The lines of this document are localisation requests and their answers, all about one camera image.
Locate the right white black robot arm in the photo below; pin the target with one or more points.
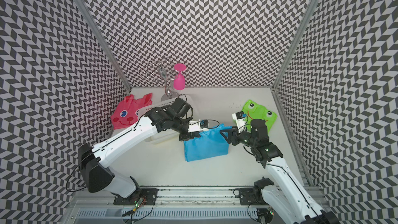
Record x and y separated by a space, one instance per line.
284 193

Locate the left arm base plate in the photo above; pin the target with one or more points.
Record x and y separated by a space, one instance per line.
149 195

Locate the chrome glass holder stand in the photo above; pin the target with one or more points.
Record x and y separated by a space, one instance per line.
161 70

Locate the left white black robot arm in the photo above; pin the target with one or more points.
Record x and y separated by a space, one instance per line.
95 161

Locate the blue raincoat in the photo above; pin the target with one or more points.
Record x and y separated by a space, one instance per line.
210 144

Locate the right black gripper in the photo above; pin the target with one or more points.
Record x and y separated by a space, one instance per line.
231 134

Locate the pink bunny raincoat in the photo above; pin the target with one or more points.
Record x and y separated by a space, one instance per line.
126 113

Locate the pink silicone wine glass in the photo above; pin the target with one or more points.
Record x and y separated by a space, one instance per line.
179 80

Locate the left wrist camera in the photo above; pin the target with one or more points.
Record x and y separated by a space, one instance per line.
199 125

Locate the aluminium front rail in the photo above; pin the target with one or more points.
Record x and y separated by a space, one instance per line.
171 197

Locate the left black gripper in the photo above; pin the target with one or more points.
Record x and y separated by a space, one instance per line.
189 136

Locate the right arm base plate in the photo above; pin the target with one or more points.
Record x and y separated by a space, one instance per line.
247 197

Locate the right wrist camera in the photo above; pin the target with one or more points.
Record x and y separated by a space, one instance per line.
241 120

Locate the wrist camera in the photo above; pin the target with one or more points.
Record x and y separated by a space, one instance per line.
199 125
241 120

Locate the green frog raincoat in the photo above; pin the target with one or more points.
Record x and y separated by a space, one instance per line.
257 111

